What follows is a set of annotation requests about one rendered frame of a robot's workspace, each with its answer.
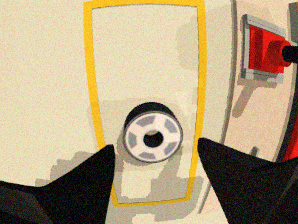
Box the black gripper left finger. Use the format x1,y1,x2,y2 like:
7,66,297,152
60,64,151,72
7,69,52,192
0,144,116,224

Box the yellow rectangular outline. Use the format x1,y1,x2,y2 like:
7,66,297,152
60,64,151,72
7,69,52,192
82,0,208,208

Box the black and white wheel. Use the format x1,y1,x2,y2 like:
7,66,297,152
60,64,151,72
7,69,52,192
122,103,184,164

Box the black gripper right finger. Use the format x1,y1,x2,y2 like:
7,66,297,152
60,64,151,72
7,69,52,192
197,137,298,224

